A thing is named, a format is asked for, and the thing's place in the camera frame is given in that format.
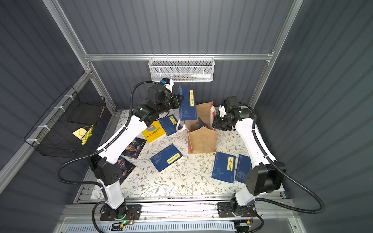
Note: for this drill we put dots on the dark portrait book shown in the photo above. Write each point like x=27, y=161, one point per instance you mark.
x=134, y=149
x=126, y=167

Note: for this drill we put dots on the blue book Yuanqu 300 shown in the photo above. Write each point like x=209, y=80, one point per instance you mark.
x=224, y=167

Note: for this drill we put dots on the blue book near bag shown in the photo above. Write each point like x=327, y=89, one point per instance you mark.
x=169, y=124

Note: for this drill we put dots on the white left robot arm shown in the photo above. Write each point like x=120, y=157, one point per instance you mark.
x=103, y=163

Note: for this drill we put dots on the burlap canvas bag red panel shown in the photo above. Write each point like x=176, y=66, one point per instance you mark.
x=202, y=140

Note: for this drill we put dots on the floral table mat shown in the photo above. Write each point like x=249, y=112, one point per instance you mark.
x=190, y=176

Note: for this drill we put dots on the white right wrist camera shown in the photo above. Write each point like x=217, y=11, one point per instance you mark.
x=222, y=111

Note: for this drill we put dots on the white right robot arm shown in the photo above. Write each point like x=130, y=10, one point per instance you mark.
x=260, y=177

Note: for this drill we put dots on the black tray in basket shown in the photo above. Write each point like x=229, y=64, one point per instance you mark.
x=86, y=114

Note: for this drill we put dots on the blue book Zengguang Xianwen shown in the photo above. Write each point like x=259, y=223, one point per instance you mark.
x=188, y=110

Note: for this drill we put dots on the white marker in basket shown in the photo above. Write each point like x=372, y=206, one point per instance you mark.
x=201, y=76

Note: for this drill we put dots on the yellow cartoon cover book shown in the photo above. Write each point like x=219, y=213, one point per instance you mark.
x=154, y=132

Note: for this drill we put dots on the black wire wall basket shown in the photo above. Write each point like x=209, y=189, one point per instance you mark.
x=52, y=135

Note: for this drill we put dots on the blue book Shijing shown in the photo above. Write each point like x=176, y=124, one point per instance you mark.
x=198, y=125

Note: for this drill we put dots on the yellow pen in basket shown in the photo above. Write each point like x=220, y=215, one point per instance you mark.
x=87, y=135

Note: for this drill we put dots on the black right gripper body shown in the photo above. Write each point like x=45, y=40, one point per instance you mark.
x=219, y=122

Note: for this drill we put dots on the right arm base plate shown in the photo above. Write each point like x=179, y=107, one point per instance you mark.
x=228, y=209

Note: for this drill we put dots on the yellow sticky note pad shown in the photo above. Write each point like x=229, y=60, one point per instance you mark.
x=80, y=132

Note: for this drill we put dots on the blue book Yuewei notes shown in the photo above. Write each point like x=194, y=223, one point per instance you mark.
x=166, y=158

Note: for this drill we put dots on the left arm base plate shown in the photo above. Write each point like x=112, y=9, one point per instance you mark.
x=123, y=213

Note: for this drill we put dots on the blue book Guiguzi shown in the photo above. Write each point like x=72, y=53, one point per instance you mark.
x=244, y=166

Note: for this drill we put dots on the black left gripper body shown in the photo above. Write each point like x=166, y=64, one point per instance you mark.
x=177, y=100

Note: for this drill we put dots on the dark portrait book upper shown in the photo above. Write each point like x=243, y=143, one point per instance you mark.
x=134, y=149

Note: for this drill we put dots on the dark portrait book lower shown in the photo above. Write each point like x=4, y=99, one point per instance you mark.
x=126, y=167

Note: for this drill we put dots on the white wire mesh basket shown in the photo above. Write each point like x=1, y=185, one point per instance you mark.
x=179, y=68

